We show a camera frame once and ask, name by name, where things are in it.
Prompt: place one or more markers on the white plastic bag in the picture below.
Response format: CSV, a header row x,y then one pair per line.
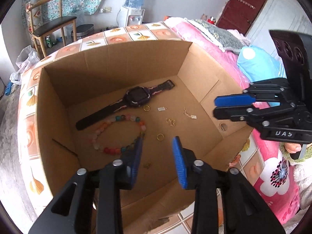
x,y
26,58

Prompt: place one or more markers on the person's right hand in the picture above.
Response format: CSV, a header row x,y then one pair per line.
x,y
287,147

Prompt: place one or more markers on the white water dispenser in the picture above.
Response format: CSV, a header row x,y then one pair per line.
x,y
132,17

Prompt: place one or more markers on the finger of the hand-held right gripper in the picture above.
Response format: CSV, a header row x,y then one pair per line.
x,y
234,100
229,114

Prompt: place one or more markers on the pink floral blanket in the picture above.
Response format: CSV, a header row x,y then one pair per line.
x,y
214,51

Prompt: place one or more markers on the blue slipper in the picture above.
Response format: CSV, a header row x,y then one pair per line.
x,y
8,87

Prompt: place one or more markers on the green can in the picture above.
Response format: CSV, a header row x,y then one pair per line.
x,y
48,41

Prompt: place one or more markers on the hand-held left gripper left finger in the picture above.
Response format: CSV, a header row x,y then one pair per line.
x,y
136,160

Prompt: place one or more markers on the blue pillow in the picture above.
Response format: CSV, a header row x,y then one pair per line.
x,y
258,63

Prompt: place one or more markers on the metal trash bin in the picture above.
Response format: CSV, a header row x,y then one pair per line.
x,y
84,31

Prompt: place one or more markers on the white panelled wardrobe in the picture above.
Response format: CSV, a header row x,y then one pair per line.
x,y
280,12

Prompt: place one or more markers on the purple black smartwatch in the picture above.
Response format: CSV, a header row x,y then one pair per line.
x,y
135,97

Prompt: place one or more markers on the wooden chair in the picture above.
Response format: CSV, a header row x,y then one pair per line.
x,y
53,23

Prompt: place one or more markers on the small silver clasp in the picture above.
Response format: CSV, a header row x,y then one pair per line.
x,y
161,109

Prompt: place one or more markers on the small red shiny object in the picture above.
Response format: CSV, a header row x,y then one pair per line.
x,y
211,20

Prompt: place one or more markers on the brown cardboard box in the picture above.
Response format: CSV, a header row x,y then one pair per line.
x,y
97,78

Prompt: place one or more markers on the dark red door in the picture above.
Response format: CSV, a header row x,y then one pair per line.
x,y
241,4

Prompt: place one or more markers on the gold bee charm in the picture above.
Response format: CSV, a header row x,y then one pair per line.
x,y
147,165

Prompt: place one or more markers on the wall socket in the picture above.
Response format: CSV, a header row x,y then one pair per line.
x,y
106,9

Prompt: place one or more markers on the gold butterfly charm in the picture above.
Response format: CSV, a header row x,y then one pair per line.
x,y
170,122

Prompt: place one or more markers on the grey patterned blanket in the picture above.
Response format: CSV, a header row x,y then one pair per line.
x,y
219,34

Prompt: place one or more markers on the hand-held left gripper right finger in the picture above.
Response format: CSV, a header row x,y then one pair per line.
x,y
179,163

